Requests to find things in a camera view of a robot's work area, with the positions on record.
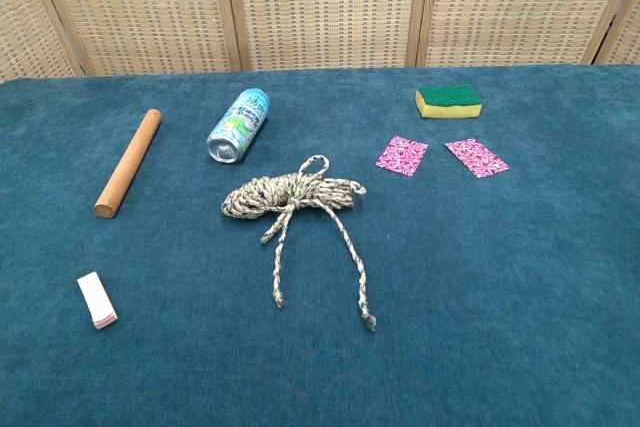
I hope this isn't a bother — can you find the blue carpet table cover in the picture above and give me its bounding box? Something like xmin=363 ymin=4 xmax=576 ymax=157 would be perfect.
xmin=0 ymin=65 xmax=640 ymax=427

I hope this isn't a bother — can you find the pink patterned card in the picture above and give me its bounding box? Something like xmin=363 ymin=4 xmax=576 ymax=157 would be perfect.
xmin=374 ymin=135 xmax=430 ymax=179
xmin=444 ymin=137 xmax=510 ymax=179

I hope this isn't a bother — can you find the green and yellow sponge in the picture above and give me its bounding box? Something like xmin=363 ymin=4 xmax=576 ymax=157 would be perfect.
xmin=414 ymin=84 xmax=484 ymax=121

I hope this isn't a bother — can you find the light blue drink can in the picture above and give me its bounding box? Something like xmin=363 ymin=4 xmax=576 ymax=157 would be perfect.
xmin=206 ymin=88 xmax=271 ymax=165

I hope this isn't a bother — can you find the woven folding screen panel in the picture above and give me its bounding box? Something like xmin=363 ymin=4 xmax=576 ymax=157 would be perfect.
xmin=417 ymin=0 xmax=634 ymax=68
xmin=222 ymin=0 xmax=434 ymax=72
xmin=27 ymin=0 xmax=244 ymax=77
xmin=0 ymin=0 xmax=86 ymax=84
xmin=594 ymin=0 xmax=640 ymax=67

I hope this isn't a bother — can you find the beige speckled rope bundle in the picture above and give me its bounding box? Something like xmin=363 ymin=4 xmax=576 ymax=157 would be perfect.
xmin=221 ymin=154 xmax=378 ymax=333

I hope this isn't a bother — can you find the white folded paper stack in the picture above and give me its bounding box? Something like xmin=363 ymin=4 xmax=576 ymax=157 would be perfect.
xmin=76 ymin=271 xmax=120 ymax=331

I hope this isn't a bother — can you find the brown wooden round stick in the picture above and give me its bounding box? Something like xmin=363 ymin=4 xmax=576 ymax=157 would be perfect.
xmin=93 ymin=108 xmax=164 ymax=220

